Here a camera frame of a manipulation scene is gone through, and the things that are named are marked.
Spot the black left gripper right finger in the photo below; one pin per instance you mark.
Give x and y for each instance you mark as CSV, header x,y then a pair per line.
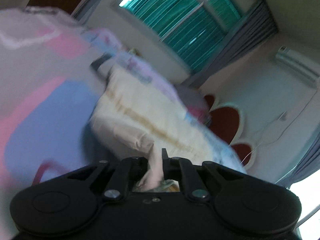
x,y
183,171

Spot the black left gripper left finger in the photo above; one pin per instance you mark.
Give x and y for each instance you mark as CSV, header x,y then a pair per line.
x,y
124,177

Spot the cream quilted jacket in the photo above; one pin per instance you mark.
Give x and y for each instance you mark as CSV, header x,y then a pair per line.
x,y
143,119

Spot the stack of folded clothes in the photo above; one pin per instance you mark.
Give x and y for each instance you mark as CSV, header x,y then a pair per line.
x,y
195,104

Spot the red white heart headboard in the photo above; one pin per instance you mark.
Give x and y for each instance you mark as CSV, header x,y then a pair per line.
x,y
227,121

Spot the pink lilac blanket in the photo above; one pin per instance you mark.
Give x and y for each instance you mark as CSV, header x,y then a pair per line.
x,y
145,73

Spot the patterned blue pink bedsheet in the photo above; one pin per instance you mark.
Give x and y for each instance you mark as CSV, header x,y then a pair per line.
x,y
48,92

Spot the window with green curtain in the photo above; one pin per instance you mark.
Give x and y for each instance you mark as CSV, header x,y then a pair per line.
x,y
192,29

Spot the grey right curtain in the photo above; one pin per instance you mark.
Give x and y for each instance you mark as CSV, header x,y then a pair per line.
x,y
254,28

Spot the white wall air conditioner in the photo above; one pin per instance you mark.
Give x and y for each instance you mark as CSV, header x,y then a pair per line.
x,y
304,67

